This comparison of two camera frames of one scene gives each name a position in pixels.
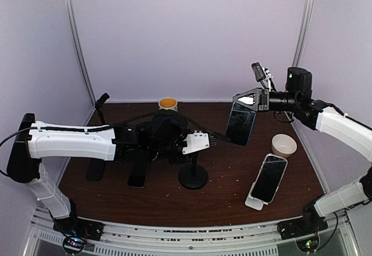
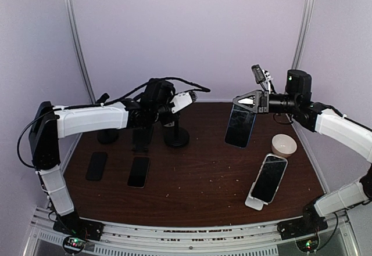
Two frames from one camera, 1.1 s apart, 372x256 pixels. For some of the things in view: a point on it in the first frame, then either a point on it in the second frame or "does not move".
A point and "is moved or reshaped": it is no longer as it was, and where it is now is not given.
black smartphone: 95,169 does not move
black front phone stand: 193,176 is moved or reshaped
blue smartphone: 240,125 does not move
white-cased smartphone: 269,177 does not move
